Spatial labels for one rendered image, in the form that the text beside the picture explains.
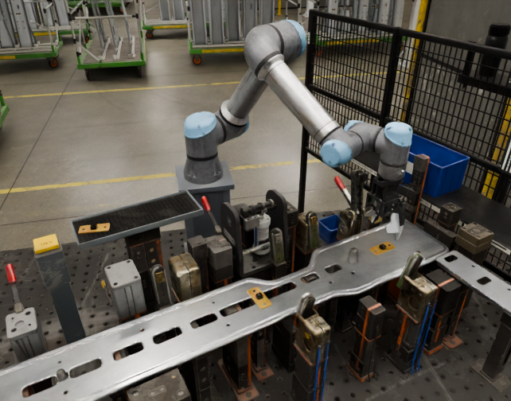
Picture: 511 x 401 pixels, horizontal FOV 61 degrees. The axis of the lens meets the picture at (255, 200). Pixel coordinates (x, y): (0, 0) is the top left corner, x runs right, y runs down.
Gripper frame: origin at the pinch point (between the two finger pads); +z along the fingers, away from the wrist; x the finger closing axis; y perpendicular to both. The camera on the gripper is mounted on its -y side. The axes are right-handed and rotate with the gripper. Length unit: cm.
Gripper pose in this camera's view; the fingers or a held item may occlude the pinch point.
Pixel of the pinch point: (386, 228)
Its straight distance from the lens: 144.5
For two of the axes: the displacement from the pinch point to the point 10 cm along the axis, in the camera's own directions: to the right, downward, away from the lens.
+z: 0.1, 8.5, 5.3
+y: -8.7, 2.6, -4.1
